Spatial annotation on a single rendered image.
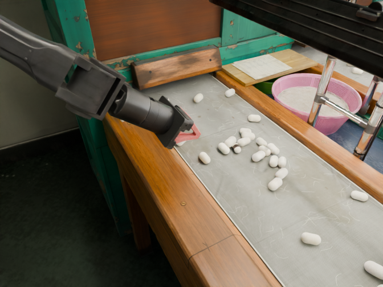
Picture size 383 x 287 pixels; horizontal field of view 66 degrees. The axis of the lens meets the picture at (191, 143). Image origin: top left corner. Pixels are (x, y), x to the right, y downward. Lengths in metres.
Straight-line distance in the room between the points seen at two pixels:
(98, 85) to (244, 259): 0.37
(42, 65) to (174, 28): 0.58
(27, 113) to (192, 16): 1.23
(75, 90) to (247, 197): 0.40
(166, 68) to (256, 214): 0.53
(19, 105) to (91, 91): 1.45
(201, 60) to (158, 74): 0.15
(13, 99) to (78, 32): 1.07
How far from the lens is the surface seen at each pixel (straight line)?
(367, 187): 0.75
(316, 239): 0.60
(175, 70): 0.94
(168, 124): 0.53
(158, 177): 0.65
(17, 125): 1.96
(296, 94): 1.05
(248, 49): 1.15
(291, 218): 0.64
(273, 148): 0.75
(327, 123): 0.93
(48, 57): 0.45
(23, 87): 1.84
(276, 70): 1.09
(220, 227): 0.57
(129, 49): 0.93
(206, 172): 0.69
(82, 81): 0.46
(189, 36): 1.00
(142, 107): 0.50
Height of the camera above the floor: 1.23
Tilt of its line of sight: 40 degrees down
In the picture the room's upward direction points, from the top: straight up
